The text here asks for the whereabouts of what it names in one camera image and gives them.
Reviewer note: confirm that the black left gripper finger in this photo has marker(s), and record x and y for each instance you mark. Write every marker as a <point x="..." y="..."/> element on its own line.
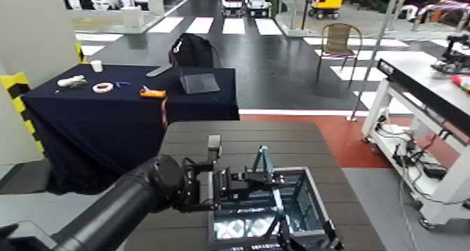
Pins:
<point x="249" y="201"/>
<point x="257" y="179"/>

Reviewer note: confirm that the dark blue draped table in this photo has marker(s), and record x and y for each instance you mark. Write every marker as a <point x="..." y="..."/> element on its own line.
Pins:
<point x="110" y="127"/>

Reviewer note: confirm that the white tape roll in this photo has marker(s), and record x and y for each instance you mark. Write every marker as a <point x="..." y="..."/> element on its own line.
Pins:
<point x="103" y="87"/>

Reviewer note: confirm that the white delivery vehicle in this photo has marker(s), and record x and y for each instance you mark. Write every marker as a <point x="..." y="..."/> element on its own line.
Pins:
<point x="232" y="1"/>
<point x="258" y="3"/>

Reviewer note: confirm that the flat grey strip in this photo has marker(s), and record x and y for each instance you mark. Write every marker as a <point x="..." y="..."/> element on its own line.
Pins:
<point x="158" y="71"/>

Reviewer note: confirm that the black backpack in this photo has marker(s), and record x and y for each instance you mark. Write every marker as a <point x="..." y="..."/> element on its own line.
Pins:
<point x="192" y="50"/>

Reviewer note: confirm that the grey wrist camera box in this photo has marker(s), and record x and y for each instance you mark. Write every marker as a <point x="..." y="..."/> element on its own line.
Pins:
<point x="214" y="146"/>

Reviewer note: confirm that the white paper cup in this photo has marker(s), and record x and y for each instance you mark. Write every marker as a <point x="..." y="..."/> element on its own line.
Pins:
<point x="96" y="65"/>

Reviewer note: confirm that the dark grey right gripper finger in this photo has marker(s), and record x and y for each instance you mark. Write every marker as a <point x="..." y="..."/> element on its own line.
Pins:
<point x="333" y="238"/>
<point x="285" y="236"/>

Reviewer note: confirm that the yellow black striped corner guard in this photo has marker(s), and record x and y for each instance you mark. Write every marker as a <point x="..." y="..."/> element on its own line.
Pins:
<point x="22" y="109"/>

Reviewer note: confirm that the colourful toy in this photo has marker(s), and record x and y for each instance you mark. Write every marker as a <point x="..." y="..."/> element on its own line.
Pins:
<point x="462" y="82"/>

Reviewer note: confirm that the white workbench with black edge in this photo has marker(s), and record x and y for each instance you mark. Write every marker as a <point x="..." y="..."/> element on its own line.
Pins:
<point x="422" y="98"/>

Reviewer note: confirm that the dark grey laptop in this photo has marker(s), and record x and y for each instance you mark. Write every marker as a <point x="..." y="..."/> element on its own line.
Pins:
<point x="200" y="82"/>

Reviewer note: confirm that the thin dark metal pole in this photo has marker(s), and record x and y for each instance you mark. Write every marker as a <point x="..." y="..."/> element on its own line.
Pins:
<point x="374" y="54"/>

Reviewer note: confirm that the green crate with grey rim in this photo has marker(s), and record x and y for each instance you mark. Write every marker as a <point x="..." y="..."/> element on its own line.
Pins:
<point x="312" y="208"/>

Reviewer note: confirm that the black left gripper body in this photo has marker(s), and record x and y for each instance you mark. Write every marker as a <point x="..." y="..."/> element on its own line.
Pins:
<point x="200" y="188"/>

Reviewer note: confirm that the yellow delivery vehicle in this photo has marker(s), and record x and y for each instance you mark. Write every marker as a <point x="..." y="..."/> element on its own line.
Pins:
<point x="326" y="3"/>

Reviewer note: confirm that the brown wicker metal chair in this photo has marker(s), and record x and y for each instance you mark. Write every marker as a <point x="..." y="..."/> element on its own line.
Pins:
<point x="338" y="43"/>

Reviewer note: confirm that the blue pen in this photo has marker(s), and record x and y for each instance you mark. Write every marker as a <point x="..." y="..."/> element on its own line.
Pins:
<point x="123" y="84"/>

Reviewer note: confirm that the orange hand tool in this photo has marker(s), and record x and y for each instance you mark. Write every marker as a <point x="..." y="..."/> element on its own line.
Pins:
<point x="152" y="94"/>

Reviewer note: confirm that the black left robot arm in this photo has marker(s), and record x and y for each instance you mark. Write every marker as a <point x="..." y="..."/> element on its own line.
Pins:
<point x="121" y="212"/>

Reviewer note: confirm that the black robot arm on workbench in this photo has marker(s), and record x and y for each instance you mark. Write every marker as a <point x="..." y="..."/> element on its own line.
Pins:
<point x="453" y="56"/>

